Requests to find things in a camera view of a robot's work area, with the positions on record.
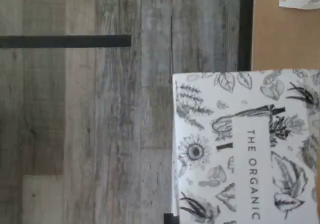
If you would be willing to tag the white botanical illustrated book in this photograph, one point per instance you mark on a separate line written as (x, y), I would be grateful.
(225, 134)

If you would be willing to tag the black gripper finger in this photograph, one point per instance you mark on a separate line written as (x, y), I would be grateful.
(172, 219)

